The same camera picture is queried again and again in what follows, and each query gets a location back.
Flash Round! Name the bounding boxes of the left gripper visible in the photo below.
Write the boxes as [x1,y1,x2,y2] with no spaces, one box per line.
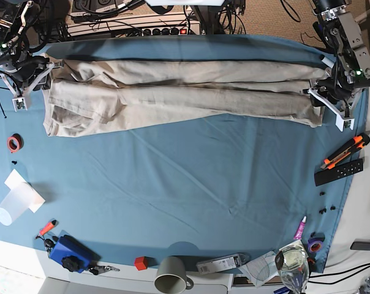
[301,77,364,118]

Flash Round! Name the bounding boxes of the translucent plastic cup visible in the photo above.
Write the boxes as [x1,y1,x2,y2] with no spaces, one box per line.
[0,183,34,226]

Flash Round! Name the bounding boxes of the black power strip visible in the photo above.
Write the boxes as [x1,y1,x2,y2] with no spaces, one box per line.
[142,27,197,36]

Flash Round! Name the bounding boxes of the purple glue tube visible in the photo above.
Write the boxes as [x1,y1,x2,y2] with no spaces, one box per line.
[293,216,307,240]

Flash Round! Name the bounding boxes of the clear wine glass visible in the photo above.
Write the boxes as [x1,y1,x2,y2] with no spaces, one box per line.
[275,240,310,294]

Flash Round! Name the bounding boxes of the orange utility knife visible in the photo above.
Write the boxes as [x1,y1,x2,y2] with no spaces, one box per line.
[320,132,370,170]

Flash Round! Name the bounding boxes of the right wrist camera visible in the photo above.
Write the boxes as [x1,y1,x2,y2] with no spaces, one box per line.
[12,97,31,112]

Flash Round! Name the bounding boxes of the folded paper map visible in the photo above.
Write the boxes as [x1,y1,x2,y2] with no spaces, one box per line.
[239,251,278,288]

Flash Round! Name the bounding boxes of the red tape roll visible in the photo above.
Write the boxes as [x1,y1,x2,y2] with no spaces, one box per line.
[7,134,23,153]

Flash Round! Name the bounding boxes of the black phone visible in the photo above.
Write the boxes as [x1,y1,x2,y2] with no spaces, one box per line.
[350,241,370,251]

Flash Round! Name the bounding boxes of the orange marker pen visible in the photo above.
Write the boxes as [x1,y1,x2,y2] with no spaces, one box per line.
[36,220,58,239]

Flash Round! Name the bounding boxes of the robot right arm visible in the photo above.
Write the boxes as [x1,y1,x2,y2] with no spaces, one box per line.
[0,1,64,104]

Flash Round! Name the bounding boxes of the red cube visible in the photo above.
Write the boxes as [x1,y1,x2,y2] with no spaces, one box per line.
[134,256,148,271]

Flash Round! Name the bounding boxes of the packaged tool blister pack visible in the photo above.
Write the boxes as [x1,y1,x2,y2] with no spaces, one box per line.
[196,253,251,275]

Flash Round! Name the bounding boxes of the white marker pen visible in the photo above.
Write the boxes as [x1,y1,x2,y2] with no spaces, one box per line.
[319,55,334,69]

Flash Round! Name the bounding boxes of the blue box with knob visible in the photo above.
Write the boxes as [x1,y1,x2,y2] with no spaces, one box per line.
[49,235,94,273]

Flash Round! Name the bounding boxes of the purple tape roll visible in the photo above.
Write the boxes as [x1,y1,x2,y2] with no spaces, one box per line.
[308,238,323,253]

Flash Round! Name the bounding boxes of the metal keys with fob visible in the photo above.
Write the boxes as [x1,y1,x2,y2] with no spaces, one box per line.
[88,265,120,276]

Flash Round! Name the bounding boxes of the black remote control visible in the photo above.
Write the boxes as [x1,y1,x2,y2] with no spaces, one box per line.
[314,158,364,186]

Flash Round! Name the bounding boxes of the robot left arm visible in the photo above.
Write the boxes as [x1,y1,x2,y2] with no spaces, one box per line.
[305,1,370,130]

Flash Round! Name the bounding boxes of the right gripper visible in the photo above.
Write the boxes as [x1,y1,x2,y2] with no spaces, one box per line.
[0,56,64,98]

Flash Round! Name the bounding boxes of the blue table cloth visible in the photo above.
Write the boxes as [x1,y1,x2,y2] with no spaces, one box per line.
[0,32,370,274]

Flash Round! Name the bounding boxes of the beige T-shirt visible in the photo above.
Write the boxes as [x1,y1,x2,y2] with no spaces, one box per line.
[43,59,323,137]

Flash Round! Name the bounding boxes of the grey ceramic mug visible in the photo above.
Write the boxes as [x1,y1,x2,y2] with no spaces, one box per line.
[154,256,194,294]

